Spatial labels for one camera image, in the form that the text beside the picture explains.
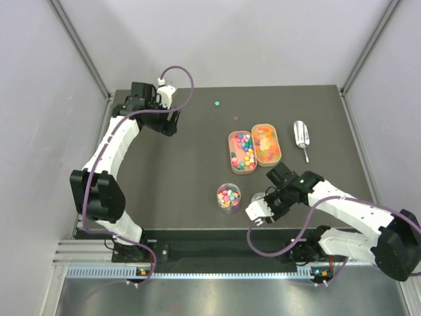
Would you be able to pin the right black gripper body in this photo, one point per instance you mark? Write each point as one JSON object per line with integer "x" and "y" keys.
{"x": 279, "y": 202}

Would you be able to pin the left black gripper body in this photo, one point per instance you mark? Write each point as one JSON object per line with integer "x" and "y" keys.
{"x": 168, "y": 124}

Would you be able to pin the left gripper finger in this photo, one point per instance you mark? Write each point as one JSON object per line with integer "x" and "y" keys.
{"x": 168, "y": 129}
{"x": 174, "y": 118}

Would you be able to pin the silver jar lid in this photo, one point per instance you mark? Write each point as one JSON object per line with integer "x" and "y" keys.
{"x": 258, "y": 196}

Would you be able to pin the metal candy scoop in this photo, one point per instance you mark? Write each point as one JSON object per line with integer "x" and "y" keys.
{"x": 302, "y": 138}

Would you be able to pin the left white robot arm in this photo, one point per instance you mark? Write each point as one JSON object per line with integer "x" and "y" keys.
{"x": 97, "y": 195}

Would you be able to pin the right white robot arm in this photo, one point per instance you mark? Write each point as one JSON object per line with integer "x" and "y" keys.
{"x": 387, "y": 239}

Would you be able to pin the beige tray of jelly candies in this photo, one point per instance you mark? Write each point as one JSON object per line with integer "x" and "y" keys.
{"x": 266, "y": 145}

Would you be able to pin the pink tray of opaque candies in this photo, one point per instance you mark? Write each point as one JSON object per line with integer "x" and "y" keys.
{"x": 243, "y": 157}

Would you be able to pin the clear plastic jar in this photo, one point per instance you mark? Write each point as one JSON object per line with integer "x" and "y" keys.
{"x": 228, "y": 198}

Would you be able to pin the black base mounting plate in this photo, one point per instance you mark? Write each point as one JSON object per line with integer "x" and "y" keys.
{"x": 173, "y": 250}

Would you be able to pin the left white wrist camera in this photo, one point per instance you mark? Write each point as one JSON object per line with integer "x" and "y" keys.
{"x": 165, "y": 93}

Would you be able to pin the aluminium frame rail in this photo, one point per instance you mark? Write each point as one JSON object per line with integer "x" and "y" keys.
{"x": 92, "y": 259}

